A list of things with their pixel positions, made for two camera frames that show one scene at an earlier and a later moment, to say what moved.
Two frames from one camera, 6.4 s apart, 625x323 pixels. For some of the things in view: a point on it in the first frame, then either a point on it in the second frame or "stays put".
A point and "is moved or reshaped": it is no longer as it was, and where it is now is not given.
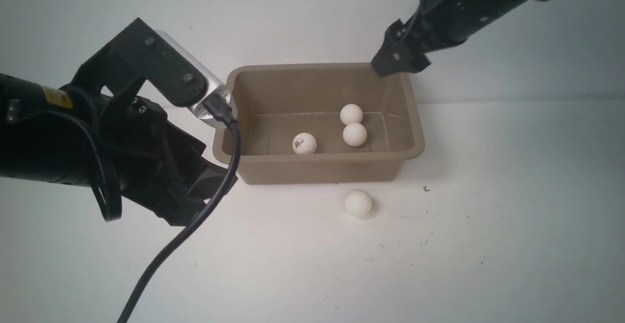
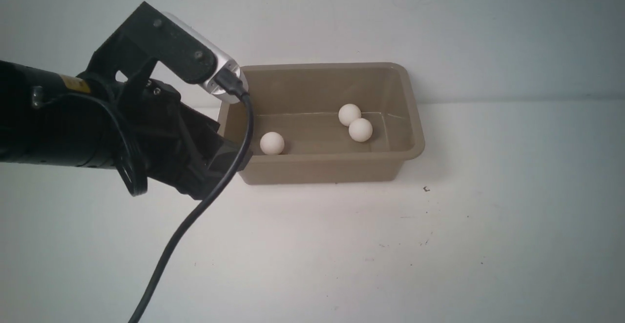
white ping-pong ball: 354,134 is moved or reshaped
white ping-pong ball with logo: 304,143 -> 272,143
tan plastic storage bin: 321,122 stays put
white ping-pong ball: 351,113 stays put
